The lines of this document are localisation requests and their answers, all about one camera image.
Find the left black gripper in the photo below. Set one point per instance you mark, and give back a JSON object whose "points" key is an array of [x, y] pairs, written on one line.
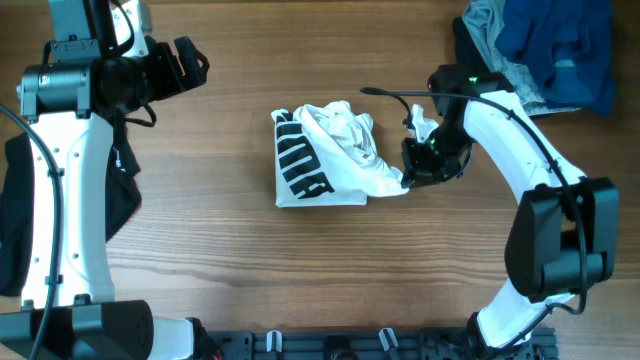
{"points": [[167, 62]]}

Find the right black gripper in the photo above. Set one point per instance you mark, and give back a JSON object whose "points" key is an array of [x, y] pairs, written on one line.
{"points": [[418, 172]]}

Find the white t-shirt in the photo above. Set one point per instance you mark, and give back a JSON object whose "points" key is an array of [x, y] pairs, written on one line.
{"points": [[327, 156]]}

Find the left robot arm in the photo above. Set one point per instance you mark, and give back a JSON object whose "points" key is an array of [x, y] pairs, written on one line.
{"points": [[101, 67]]}

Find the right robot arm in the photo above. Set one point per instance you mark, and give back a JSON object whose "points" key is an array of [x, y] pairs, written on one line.
{"points": [[563, 237]]}

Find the black garment with logo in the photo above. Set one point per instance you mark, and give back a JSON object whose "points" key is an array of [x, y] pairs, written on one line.
{"points": [[122, 200]]}

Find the light grey denim garment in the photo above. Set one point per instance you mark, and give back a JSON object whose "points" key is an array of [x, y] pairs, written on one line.
{"points": [[483, 20]]}

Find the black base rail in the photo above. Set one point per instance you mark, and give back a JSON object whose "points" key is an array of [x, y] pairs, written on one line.
{"points": [[426, 344]]}

